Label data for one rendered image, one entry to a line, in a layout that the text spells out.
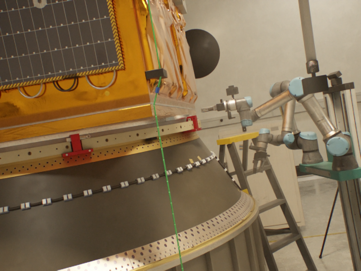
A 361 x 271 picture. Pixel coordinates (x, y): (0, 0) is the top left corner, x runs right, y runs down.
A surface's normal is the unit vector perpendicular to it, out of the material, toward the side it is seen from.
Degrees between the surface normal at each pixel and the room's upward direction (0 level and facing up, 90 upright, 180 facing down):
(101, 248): 62
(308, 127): 90
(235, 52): 90
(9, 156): 90
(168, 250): 43
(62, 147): 90
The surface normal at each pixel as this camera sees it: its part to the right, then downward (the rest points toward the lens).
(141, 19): 0.58, -0.01
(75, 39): -0.11, 0.07
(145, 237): 0.38, -0.51
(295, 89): -0.48, 0.00
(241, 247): 0.87, -0.13
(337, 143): -0.35, 0.22
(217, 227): 0.40, -0.79
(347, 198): 0.11, 0.03
